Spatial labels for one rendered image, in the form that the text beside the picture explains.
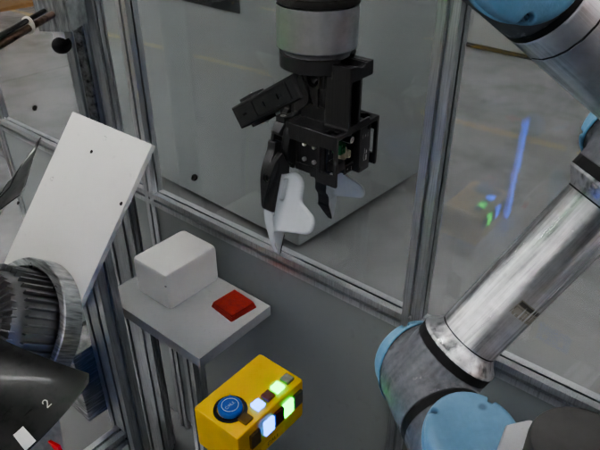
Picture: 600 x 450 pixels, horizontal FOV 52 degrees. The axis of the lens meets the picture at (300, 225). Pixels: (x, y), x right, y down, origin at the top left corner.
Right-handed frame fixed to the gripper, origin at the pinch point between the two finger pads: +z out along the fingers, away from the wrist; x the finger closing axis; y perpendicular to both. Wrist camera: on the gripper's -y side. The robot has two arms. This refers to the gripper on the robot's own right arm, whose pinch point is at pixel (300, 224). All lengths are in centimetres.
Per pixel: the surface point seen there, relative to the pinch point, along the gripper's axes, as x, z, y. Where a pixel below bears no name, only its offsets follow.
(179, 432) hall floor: 43, 148, -92
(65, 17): 24, -6, -81
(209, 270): 38, 57, -61
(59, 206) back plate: 7, 26, -68
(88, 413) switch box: 2, 83, -69
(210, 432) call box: -3.4, 44.1, -15.8
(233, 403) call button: 0.7, 39.8, -14.3
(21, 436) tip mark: -26.4, 31.6, -27.0
